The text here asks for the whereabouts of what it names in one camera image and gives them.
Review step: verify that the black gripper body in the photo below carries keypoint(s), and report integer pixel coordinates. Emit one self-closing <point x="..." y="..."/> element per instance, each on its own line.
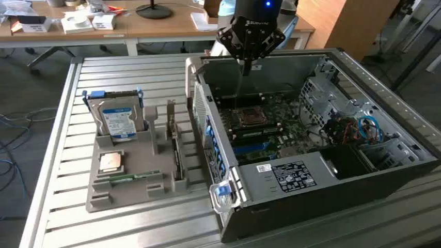
<point x="256" y="15"/>

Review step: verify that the graphics card with metal bracket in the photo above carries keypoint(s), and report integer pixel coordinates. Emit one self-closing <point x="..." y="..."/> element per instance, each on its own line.
<point x="177" y="155"/>

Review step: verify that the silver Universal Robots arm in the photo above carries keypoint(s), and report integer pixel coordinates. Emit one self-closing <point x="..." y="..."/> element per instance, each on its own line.
<point x="288" y="31"/>

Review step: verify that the white paper booklet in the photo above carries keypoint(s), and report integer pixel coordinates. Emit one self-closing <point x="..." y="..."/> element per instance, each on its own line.
<point x="202" y="22"/>

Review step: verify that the brown cardboard box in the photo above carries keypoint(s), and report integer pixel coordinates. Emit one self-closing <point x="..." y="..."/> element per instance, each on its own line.
<point x="210" y="7"/>

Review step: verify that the wooden desk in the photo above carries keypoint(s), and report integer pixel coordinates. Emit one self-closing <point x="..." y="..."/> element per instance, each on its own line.
<point x="155" y="28"/>

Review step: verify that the black round lamp base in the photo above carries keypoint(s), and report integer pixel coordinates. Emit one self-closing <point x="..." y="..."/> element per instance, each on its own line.
<point x="153" y="11"/>

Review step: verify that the wooden partition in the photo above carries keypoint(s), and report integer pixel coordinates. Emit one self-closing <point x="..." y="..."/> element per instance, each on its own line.
<point x="354" y="25"/>

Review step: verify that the metal drive cage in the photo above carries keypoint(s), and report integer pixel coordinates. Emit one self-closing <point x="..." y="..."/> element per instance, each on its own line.
<point x="320" y="98"/>

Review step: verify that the metal CPU socket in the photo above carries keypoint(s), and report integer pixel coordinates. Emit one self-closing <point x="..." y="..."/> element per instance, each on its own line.
<point x="249" y="117"/>

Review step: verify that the small white labelled box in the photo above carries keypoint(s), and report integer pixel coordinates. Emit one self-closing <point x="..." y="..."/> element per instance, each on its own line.
<point x="103" y="22"/>

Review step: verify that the blue expansion slot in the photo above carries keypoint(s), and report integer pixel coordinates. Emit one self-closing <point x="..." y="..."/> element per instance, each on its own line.
<point x="250" y="149"/>

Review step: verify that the white box with tape roll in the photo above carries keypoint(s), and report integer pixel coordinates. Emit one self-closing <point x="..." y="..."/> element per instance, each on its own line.
<point x="77" y="24"/>

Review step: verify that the grey parts rack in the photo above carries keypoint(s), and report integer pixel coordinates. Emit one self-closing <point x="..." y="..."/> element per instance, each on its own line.
<point x="137" y="160"/>

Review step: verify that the grey power supply unit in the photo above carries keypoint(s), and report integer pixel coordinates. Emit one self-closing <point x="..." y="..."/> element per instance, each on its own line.
<point x="254" y="183"/>

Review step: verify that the metal disk bay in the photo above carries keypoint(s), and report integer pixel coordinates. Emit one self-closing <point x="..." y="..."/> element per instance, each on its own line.
<point x="389" y="155"/>

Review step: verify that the white box with black lid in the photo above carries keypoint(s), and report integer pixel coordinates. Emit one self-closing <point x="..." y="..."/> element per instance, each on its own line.
<point x="35" y="24"/>

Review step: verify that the copper-topped CPU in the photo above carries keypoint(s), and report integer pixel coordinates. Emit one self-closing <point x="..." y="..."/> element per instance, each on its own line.
<point x="111" y="162"/>

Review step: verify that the blue case latch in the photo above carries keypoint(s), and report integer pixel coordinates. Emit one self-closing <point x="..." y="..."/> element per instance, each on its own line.
<point x="221" y="191"/>

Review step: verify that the green RAM stick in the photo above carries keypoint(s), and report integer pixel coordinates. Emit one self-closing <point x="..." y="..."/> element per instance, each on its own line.
<point x="135" y="177"/>

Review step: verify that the open black PC case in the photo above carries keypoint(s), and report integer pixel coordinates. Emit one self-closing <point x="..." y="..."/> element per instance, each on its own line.
<point x="309" y="206"/>

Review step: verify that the hard disk with blue bracket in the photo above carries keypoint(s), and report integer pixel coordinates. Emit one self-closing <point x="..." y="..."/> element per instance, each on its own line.
<point x="117" y="118"/>

